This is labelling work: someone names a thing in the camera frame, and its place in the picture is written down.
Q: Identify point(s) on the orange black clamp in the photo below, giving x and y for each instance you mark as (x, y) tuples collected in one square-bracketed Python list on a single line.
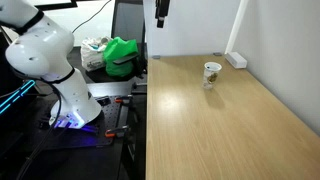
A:
[(123, 99), (116, 132)]

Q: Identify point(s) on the black flat device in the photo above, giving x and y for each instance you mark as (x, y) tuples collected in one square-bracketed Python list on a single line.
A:
[(125, 59)]

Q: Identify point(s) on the black office chair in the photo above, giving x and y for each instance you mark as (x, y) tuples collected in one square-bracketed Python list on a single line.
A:
[(128, 20)]

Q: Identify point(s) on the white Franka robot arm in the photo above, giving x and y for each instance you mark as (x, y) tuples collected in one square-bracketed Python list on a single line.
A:
[(40, 46)]

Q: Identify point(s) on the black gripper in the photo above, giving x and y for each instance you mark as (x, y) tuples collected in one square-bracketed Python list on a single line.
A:
[(162, 8)]

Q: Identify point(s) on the blue LED light strip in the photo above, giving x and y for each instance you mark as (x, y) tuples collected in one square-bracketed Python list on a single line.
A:
[(16, 96)]

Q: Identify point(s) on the white rectangular box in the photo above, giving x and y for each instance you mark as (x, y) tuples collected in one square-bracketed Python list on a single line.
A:
[(236, 60)]

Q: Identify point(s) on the white printed bag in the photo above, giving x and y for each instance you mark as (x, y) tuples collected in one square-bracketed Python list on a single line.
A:
[(91, 55)]

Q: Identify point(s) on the green plastic bag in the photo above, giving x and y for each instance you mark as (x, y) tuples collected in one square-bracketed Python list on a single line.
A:
[(119, 50)]

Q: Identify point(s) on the black monitor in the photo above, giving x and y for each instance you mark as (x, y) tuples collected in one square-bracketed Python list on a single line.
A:
[(56, 4)]

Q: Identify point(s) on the white paper cup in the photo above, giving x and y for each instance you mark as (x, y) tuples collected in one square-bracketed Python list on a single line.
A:
[(211, 78)]

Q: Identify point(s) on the black robot stand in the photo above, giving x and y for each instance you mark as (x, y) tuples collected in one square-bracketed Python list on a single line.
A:
[(83, 163)]

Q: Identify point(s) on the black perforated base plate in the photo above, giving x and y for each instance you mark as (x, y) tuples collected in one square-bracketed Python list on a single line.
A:
[(106, 116)]

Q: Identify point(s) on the grey table bracket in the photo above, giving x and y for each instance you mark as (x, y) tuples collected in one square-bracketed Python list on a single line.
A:
[(156, 57), (217, 54)]

